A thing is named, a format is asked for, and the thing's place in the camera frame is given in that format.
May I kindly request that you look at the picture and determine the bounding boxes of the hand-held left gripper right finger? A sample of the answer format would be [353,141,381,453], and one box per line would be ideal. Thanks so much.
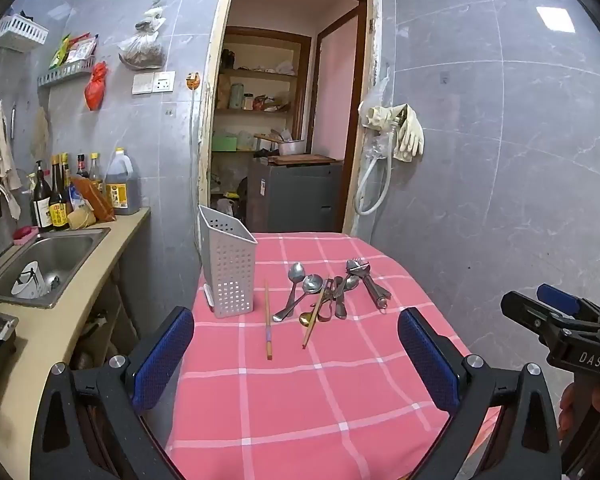
[397,307,563,480]

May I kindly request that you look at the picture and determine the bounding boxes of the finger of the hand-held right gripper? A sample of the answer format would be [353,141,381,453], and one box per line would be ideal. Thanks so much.
[500,291,581,347]
[536,283,600,330]

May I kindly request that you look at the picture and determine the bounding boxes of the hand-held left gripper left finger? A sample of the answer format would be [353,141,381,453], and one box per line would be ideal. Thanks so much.
[30,306,196,480]

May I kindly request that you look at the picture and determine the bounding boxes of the steel table knife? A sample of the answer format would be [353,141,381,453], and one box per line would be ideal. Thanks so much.
[334,276,348,320]

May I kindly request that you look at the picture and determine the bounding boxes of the grey perforated utensil holder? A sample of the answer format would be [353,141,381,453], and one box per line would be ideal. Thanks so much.
[198,204,259,319]

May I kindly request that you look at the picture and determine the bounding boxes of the bamboo chopstick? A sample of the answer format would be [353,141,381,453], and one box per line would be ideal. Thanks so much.
[264,280,274,361]
[301,280,331,350]

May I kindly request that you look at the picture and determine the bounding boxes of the gold spoon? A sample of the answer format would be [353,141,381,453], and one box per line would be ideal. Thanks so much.
[300,285,331,327]

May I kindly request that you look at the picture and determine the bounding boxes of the large steel spoon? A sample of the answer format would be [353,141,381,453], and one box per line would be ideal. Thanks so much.
[280,262,307,317]
[272,273,324,323]

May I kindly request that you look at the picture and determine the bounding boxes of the person's right hand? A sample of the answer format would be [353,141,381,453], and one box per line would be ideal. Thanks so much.
[559,382,600,443]

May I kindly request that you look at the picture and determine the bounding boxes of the beige kitchen counter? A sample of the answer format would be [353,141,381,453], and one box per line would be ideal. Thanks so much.
[0,207,152,480]

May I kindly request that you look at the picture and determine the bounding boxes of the pink checked tablecloth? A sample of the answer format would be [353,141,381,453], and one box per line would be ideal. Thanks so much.
[164,231,501,480]

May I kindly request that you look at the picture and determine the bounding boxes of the steel sink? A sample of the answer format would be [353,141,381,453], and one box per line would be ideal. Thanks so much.
[0,227,112,310]

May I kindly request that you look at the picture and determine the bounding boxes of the beige packet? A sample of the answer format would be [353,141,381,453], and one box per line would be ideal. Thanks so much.
[67,206,97,231]

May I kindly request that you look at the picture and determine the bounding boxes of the orange packet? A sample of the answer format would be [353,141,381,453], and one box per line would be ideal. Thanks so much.
[71,176,117,223]

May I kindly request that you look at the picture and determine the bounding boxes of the large brown liquid jug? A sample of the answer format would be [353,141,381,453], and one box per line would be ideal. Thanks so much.
[104,147,142,216]

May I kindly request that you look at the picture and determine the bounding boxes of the dark bottle yellow label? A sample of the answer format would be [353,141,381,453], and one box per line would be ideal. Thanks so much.
[49,155,72,231]

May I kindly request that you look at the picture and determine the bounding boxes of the dark bottle white label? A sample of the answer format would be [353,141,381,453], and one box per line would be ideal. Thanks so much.
[31,160,55,233]

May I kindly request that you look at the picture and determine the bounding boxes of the clear bottle yellow cap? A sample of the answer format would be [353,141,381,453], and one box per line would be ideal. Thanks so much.
[88,152,104,196]

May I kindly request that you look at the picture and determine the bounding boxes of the grey cabinet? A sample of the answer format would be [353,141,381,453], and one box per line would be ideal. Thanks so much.
[246,159,344,233]

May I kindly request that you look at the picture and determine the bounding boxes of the slim bottle yellow cap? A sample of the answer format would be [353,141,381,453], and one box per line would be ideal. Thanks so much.
[60,152,76,196]

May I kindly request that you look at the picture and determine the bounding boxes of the cream rubber glove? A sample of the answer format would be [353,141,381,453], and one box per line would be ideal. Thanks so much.
[358,102,400,132]
[397,103,425,163]

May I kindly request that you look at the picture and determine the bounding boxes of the wooden cutting board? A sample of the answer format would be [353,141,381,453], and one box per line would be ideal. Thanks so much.
[267,154,337,166]

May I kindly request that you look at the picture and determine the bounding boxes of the wooden shelf unit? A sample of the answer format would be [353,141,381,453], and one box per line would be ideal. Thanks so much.
[211,27,312,196]

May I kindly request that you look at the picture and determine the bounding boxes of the snack packets on shelf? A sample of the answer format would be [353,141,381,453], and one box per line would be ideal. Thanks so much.
[254,95,291,112]

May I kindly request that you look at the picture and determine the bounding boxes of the red plastic bag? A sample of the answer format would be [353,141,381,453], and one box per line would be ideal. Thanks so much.
[84,61,108,112]

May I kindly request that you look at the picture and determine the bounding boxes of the clear bag of dried goods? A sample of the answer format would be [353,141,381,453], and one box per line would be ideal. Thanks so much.
[117,30,165,71]

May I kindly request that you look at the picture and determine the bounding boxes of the red snack packet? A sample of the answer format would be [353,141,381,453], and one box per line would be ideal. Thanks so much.
[65,34,98,65]

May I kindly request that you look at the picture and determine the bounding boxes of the green snack packet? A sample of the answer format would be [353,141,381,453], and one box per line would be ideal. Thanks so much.
[49,35,71,71]

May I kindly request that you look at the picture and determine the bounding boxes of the white hose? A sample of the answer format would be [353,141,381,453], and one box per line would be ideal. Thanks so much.
[354,125,396,217]

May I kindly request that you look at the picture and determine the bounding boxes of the wooden door frame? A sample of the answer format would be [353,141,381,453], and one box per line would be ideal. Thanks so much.
[196,0,383,235]

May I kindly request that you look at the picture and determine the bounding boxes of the grey wall shelf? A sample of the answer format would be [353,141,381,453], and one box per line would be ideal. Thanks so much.
[36,57,96,88]

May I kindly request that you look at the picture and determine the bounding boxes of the white wall basket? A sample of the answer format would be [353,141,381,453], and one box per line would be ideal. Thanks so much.
[0,14,49,52]

